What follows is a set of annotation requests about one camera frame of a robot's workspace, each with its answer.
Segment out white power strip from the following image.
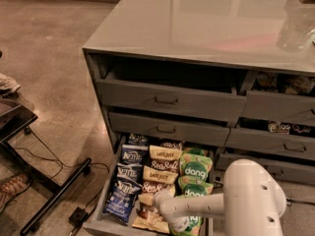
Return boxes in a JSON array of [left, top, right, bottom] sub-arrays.
[[214, 177, 292, 207]]

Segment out black floor cable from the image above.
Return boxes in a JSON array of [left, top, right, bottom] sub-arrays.
[[0, 128, 110, 214]]

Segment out grey drawer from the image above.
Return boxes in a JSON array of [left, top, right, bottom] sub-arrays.
[[242, 86, 315, 126], [226, 118, 315, 160], [215, 148, 315, 185], [108, 112, 229, 147], [94, 72, 246, 122]]

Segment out back green dang bag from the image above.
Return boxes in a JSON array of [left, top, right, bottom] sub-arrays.
[[183, 147, 209, 156]]

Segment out green dang bag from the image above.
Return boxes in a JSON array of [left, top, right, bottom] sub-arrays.
[[183, 147, 209, 156], [168, 194, 205, 236], [179, 153, 213, 181], [178, 175, 214, 197]]

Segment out middle left grey drawer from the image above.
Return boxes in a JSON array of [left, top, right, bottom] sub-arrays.
[[108, 112, 229, 147]]

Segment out front green dang bag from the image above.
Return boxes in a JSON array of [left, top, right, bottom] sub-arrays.
[[168, 194, 205, 236]]

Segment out middle right grey drawer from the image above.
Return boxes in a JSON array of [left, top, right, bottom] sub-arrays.
[[226, 118, 315, 160]]

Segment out top left grey drawer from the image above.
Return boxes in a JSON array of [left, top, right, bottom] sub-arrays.
[[94, 72, 246, 122]]

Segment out middle blue Kettle bag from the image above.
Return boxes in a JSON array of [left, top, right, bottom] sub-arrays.
[[117, 163, 143, 182]]

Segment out clear plastic bag on counter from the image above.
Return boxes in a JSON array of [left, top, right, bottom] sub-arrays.
[[276, 13, 315, 53]]

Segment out person leg beige trousers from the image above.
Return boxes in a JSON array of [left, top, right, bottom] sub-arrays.
[[0, 73, 21, 96]]

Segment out blue kettle bag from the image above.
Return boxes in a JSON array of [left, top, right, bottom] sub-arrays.
[[127, 134, 149, 147], [121, 145, 149, 164], [102, 178, 142, 224], [117, 163, 143, 182]]

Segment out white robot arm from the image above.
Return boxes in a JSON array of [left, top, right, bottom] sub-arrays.
[[153, 159, 286, 236]]

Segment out black power adapter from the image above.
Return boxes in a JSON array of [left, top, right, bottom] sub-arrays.
[[69, 207, 88, 227]]

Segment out brown shoe bottom left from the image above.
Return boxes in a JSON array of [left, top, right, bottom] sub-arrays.
[[0, 173, 30, 208]]

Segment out bottom right grey drawer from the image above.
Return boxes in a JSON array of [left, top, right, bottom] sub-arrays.
[[215, 148, 315, 185]]

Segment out open bottom left drawer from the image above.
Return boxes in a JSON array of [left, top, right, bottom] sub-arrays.
[[82, 135, 215, 236]]

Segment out back blue Kettle bag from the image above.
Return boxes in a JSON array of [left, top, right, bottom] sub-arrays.
[[127, 134, 149, 147]]

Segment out black stand frame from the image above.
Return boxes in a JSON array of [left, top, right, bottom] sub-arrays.
[[0, 93, 93, 236]]

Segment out front blue Kettle bag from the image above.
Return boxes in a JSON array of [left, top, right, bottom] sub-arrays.
[[102, 178, 142, 224]]

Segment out grey drawer cabinet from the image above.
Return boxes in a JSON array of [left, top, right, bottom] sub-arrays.
[[82, 0, 315, 236]]

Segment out brown sea salt bag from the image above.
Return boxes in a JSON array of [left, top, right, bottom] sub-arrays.
[[159, 141, 183, 149], [150, 146, 182, 173], [132, 166, 178, 234]]

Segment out top right grey drawer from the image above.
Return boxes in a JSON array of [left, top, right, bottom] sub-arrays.
[[242, 86, 315, 126]]

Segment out snack packs in middle right drawer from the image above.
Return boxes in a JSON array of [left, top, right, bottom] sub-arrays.
[[268, 121, 312, 135]]

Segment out snacks in top right drawer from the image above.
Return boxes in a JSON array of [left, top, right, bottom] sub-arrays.
[[254, 72, 315, 95]]

